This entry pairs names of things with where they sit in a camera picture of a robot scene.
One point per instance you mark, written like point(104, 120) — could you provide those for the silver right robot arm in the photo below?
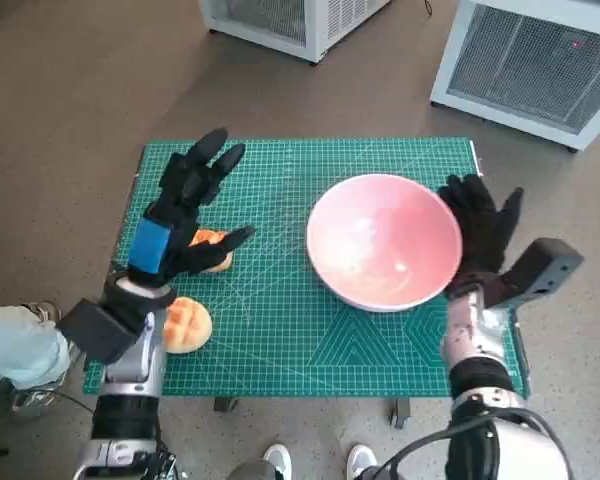
point(465, 340)

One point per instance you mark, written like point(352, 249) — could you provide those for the white mesh cabinet with louvres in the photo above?
point(280, 30)

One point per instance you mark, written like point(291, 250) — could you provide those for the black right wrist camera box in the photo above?
point(545, 270)

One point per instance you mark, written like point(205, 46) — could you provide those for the green cutting mat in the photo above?
point(280, 350)

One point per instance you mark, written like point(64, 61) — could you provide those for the person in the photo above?
point(275, 457)
point(15, 345)

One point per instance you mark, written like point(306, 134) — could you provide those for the round toy bread bun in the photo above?
point(190, 325)

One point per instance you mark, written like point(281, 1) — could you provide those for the long orange toy bread loaf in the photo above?
point(205, 236)

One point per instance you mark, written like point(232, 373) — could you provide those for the black table leg with caster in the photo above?
point(401, 412)
point(225, 404)

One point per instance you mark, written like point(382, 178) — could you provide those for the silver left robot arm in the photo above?
point(135, 360)

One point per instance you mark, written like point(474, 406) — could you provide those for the black metal device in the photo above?
point(169, 462)

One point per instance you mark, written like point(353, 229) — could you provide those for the pink bowl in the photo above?
point(380, 240)

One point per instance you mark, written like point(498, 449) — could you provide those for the large white mesh cabinet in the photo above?
point(520, 65)

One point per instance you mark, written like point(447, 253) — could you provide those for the black knitted gloved right hand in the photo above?
point(480, 230)

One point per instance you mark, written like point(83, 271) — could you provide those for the bare black left hand, blue tape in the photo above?
point(180, 210)

